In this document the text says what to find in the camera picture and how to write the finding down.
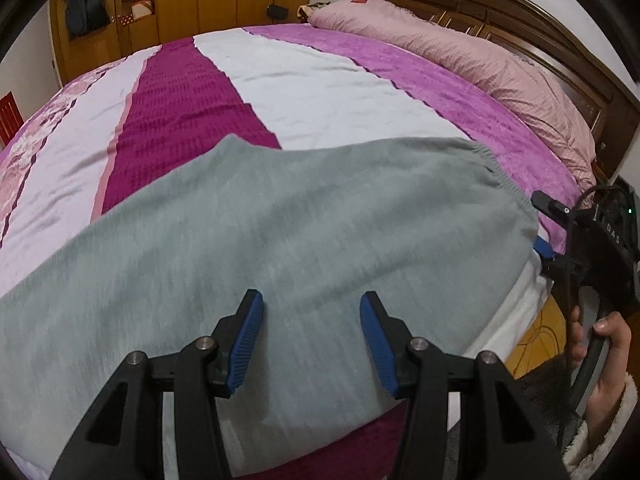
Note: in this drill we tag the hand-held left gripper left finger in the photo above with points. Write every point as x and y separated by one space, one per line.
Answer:
245 340

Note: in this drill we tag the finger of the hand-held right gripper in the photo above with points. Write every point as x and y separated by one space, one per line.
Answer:
546 250
552 205

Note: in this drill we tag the purple and white striped blanket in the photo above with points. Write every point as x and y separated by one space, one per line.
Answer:
310 90

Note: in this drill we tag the pink pillow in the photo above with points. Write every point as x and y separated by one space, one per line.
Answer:
480 65

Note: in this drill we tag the grey knitted sweater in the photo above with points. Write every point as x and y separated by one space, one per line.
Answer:
280 240

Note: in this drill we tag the red chair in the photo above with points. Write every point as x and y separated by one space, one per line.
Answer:
9 115

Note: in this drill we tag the yellow wooden wardrobe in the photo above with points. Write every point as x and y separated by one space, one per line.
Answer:
200 0

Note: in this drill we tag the person's right forearm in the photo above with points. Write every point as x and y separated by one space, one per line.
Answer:
607 440

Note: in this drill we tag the dark hanging jacket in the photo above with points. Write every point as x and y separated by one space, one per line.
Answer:
86 7

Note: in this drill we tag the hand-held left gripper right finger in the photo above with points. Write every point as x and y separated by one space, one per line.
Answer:
380 345

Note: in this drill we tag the dark fuzzy garment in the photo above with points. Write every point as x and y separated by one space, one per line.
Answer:
542 405

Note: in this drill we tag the person's right hand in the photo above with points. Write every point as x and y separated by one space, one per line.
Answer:
612 365

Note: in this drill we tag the dark wooden headboard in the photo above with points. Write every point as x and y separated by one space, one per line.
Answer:
545 25

